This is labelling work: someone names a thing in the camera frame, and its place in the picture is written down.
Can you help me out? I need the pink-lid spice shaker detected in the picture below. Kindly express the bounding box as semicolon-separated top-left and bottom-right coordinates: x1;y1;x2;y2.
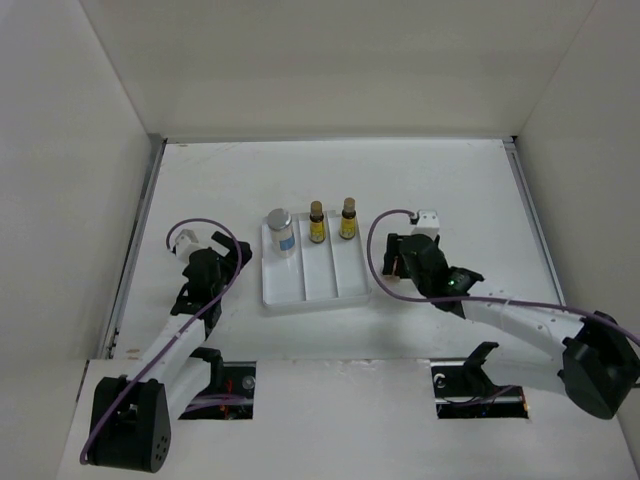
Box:
382;252;399;281

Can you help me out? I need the amber bottle gold cap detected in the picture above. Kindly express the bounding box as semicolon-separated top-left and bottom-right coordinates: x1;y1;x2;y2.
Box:
309;200;326;244
339;197;357;240

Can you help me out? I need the silver-lid jar blue label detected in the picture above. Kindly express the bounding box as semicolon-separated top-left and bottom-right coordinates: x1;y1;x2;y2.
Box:
267;208;296;258

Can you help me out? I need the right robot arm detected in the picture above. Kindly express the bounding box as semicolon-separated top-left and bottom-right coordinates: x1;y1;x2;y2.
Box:
382;233;639;420

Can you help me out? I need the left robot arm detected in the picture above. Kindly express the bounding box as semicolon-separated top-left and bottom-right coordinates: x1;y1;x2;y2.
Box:
80;230;253;473

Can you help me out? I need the white three-compartment tray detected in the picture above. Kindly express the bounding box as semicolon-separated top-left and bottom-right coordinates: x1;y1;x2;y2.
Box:
261;210;371;315

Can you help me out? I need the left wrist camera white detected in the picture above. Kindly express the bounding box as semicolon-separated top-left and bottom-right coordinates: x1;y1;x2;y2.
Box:
172;229;203;264

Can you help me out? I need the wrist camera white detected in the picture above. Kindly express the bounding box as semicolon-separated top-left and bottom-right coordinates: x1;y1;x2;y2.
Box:
172;229;203;264
409;209;440;241

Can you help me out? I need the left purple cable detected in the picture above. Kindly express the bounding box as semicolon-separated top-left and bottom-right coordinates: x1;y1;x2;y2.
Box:
78;217;250;466

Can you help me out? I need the purple cable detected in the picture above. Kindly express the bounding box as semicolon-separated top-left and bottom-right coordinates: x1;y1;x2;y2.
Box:
367;208;640;349
78;217;250;466

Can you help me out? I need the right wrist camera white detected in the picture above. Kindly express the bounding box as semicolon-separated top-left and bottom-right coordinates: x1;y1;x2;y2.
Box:
409;209;440;241

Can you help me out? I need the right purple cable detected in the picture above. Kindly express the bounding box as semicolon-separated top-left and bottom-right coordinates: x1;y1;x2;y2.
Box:
367;208;640;349

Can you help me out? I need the left aluminium rail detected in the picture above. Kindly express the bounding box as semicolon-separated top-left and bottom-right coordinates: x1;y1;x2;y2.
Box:
96;133;167;359

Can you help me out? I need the aluminium rail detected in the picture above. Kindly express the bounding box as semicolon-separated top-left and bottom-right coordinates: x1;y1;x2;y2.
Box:
503;135;581;341
96;133;167;359

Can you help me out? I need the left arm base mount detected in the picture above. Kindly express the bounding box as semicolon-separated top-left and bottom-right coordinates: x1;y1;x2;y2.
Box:
180;362;257;421

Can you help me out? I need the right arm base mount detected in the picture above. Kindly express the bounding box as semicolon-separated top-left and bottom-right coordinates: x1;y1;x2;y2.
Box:
430;342;529;420

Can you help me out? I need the right aluminium rail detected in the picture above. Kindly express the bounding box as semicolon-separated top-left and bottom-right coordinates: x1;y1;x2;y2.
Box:
503;135;581;341

